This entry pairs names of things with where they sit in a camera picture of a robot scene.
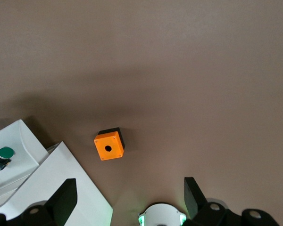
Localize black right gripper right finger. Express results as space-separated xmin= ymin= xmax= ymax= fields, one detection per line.
xmin=183 ymin=177 xmax=208 ymax=221

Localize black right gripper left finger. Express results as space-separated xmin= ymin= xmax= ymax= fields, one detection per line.
xmin=45 ymin=178 xmax=78 ymax=226

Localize green push button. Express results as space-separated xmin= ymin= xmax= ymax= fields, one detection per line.
xmin=0 ymin=146 xmax=16 ymax=174

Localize orange button box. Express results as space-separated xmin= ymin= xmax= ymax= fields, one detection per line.
xmin=93 ymin=127 xmax=126 ymax=161

